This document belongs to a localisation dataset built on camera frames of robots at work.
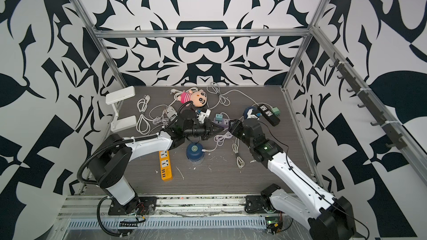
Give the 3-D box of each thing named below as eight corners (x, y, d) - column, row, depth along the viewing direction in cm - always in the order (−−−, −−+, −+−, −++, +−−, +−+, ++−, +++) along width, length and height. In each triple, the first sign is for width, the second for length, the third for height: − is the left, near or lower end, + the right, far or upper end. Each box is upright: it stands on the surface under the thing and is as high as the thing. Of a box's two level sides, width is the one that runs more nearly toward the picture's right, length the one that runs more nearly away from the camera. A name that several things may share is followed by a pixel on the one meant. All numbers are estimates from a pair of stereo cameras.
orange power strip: (161, 182, 82) (160, 181, 80) (159, 153, 91) (158, 151, 89) (173, 179, 83) (172, 177, 81) (170, 150, 92) (169, 148, 90)
